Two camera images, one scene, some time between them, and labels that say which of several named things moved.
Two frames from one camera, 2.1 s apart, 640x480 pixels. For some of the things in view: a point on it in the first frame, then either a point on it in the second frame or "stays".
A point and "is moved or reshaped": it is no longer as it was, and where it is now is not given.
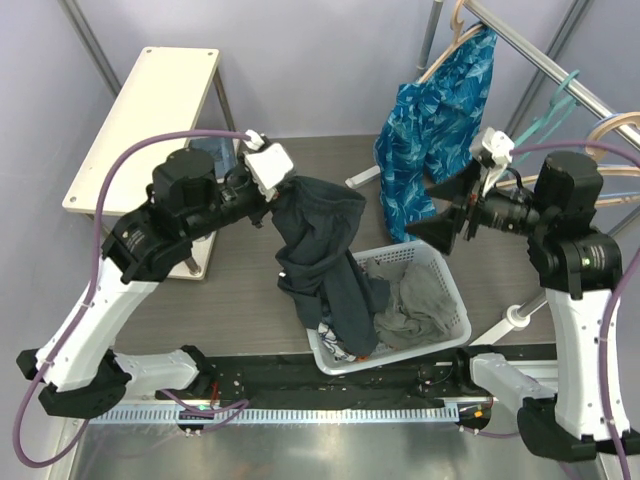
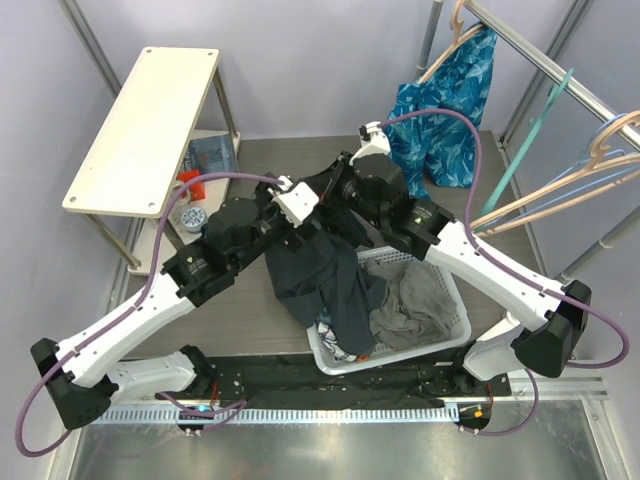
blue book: [222, 148] stays
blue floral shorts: [428, 131] stays
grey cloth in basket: [420, 307] stays
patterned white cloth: [332, 344] stays
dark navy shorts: [318, 268] is moved or reshaped
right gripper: [465, 189] to [341, 169]
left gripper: [265, 203] to [292, 238]
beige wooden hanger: [455, 22] stays
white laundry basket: [419, 253] stays
